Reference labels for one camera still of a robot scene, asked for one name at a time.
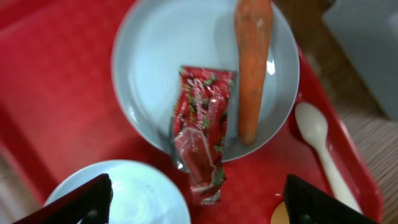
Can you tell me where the orange carrot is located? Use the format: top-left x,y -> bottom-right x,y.
234,0 -> 273,144

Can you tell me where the light blue bowl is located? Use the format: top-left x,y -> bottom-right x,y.
45,160 -> 191,224

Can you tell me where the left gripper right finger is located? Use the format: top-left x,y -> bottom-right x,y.
284,174 -> 377,224

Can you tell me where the yellow cup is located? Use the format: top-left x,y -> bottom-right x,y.
270,202 -> 290,224

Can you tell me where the red snack wrapper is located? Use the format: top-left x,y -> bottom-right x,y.
169,65 -> 235,205

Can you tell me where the grey dishwasher rack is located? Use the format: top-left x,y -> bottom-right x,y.
323,0 -> 397,120

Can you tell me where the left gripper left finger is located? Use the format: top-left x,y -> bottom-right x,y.
13,174 -> 113,224

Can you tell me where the light blue plate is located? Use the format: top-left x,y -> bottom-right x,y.
111,0 -> 300,161

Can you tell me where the red serving tray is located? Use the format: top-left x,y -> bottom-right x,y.
0,0 -> 385,224

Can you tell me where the white plastic spoon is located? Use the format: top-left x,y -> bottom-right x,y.
295,102 -> 363,214

